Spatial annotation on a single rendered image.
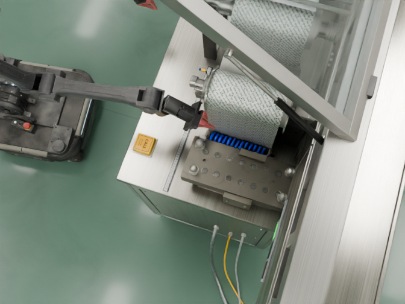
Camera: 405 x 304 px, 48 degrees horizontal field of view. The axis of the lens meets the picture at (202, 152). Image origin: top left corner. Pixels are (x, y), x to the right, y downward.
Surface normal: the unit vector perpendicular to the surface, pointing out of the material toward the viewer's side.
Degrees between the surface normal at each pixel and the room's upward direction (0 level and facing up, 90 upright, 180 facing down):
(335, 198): 0
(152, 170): 0
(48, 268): 0
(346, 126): 43
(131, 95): 10
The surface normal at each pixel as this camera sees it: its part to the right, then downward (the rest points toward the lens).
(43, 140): -0.04, -0.29
